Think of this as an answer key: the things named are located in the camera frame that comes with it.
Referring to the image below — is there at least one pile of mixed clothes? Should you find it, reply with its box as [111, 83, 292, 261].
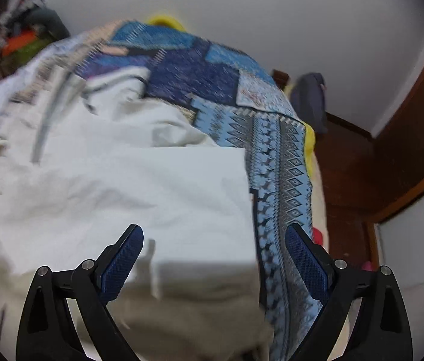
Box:
[0, 0, 47, 46]

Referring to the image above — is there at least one orange box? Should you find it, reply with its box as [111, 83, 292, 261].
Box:
[2, 32, 36, 57]

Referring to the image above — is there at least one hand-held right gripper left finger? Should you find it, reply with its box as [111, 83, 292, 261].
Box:
[17, 224, 145, 361]

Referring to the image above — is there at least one yellow cushion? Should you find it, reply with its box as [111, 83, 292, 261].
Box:
[148, 15, 187, 31]

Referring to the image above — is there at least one wooden wardrobe with white door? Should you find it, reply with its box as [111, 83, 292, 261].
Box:
[364, 19, 424, 350]

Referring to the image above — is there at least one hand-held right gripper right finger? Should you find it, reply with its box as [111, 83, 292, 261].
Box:
[285, 223, 413, 361]

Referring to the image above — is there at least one blue patchwork blanket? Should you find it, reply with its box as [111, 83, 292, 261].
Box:
[84, 19, 325, 361]

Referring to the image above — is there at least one grey neck pillow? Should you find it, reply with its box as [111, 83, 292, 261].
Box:
[28, 8, 72, 40]

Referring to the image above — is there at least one dark grey bag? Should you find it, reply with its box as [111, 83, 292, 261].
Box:
[290, 72, 328, 135]

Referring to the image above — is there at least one green patterned box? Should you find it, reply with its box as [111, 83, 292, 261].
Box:
[9, 39, 53, 76]

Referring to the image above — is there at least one white and beige jacket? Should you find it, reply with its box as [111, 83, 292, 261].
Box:
[0, 64, 276, 361]

